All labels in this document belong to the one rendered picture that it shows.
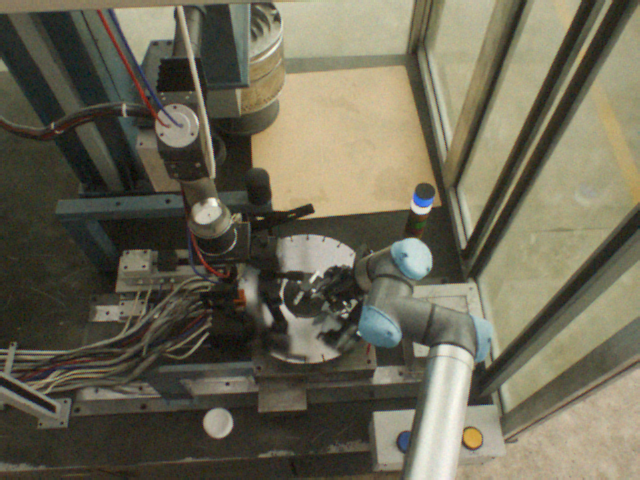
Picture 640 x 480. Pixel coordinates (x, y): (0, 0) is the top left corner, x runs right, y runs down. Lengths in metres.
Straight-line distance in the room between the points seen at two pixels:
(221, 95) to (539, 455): 1.73
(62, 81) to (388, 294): 0.92
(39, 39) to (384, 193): 0.99
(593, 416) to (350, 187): 1.33
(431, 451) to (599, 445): 1.62
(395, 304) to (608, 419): 1.61
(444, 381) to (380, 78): 1.33
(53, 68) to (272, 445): 1.02
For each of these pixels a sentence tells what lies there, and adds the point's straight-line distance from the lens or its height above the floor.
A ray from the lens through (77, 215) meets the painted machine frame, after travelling 1.44.
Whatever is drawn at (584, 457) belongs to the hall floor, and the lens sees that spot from 2.38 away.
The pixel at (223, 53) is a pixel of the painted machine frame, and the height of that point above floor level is 1.41.
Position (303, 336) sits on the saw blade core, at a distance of 1.28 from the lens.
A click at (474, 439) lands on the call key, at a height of 0.91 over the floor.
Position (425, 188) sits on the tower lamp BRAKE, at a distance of 1.23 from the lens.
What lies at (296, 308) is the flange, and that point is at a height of 0.96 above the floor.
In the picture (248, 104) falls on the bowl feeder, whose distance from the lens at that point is 1.69.
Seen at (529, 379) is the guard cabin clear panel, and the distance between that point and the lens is 1.27.
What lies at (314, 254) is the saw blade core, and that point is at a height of 0.95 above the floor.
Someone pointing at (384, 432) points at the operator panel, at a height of 0.90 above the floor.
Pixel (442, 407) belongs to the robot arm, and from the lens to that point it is 0.88.
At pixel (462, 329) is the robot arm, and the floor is 1.29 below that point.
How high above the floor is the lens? 2.16
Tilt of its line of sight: 60 degrees down
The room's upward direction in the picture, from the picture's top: straight up
